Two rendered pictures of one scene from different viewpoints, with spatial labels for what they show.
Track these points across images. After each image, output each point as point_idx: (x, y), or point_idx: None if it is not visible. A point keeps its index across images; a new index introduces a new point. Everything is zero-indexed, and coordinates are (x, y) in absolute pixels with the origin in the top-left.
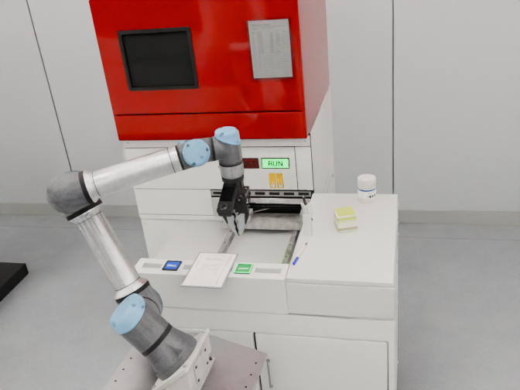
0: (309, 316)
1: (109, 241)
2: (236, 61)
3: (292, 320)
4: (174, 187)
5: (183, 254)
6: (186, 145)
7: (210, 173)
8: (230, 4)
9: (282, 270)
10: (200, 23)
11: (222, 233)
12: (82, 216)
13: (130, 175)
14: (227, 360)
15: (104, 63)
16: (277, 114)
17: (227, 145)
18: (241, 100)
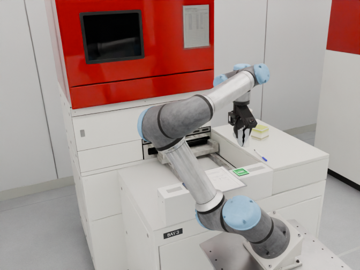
0: (283, 193)
1: (197, 160)
2: (173, 36)
3: (273, 200)
4: (113, 143)
5: (152, 187)
6: (258, 67)
7: None
8: None
9: (263, 166)
10: (149, 7)
11: (160, 168)
12: (181, 141)
13: (232, 93)
14: None
15: (64, 40)
16: (197, 73)
17: None
18: (174, 65)
